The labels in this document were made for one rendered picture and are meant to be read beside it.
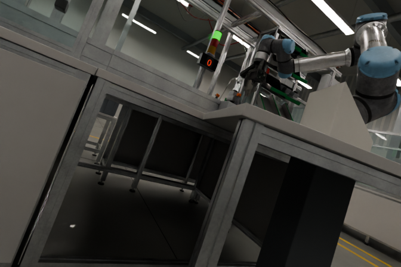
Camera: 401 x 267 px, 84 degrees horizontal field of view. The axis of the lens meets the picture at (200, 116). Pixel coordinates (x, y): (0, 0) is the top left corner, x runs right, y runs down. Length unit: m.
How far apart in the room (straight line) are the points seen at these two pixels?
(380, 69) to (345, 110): 0.18
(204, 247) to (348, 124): 0.58
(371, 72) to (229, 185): 0.64
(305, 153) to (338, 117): 0.28
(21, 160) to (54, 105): 0.20
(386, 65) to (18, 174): 1.22
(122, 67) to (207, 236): 0.68
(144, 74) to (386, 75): 0.86
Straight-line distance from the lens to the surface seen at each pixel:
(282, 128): 0.52
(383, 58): 0.96
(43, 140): 0.88
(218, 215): 0.52
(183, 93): 1.01
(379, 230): 5.04
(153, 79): 0.96
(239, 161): 0.50
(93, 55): 0.95
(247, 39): 2.85
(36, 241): 0.99
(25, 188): 0.93
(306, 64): 1.36
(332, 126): 0.82
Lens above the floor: 0.76
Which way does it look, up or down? 5 degrees up
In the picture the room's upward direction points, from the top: 20 degrees clockwise
